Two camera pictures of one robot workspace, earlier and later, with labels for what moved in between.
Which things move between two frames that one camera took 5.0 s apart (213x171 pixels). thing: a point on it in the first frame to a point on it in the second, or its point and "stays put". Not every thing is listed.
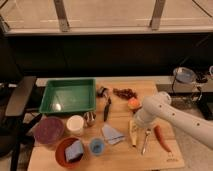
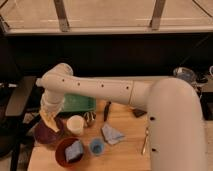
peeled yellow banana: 133,132 to 49,120
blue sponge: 74,151 stays put
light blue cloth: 111,135 stays put
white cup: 75,125 stays put
